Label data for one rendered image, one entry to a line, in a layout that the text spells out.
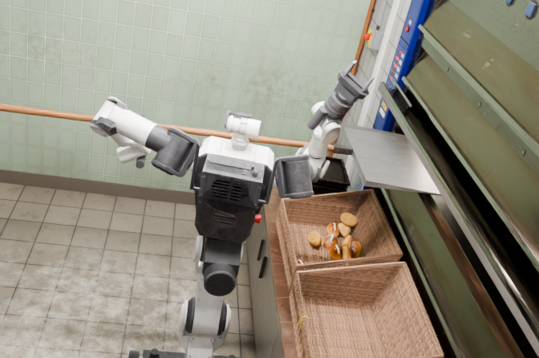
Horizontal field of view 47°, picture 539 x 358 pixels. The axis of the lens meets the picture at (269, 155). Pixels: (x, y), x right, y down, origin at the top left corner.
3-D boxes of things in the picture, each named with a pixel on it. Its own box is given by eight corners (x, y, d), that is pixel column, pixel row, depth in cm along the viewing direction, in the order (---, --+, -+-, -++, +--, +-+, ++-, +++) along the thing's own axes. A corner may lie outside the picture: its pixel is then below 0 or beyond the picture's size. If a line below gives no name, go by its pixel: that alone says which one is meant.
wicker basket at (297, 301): (389, 307, 288) (407, 259, 275) (424, 408, 238) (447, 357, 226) (286, 295, 280) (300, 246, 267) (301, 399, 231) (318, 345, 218)
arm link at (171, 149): (144, 156, 222) (178, 173, 221) (139, 152, 213) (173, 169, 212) (160, 128, 224) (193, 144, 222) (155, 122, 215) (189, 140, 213)
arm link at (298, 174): (315, 189, 227) (310, 192, 214) (291, 192, 229) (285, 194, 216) (312, 157, 228) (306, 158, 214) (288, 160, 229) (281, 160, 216)
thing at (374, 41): (376, 44, 362) (381, 28, 357) (380, 50, 353) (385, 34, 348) (364, 42, 361) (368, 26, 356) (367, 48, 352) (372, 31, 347)
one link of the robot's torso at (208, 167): (265, 262, 215) (287, 174, 199) (168, 244, 214) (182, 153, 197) (270, 216, 241) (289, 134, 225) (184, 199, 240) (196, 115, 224)
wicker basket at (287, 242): (360, 230, 339) (374, 188, 327) (388, 302, 291) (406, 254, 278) (273, 221, 331) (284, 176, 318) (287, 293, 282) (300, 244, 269)
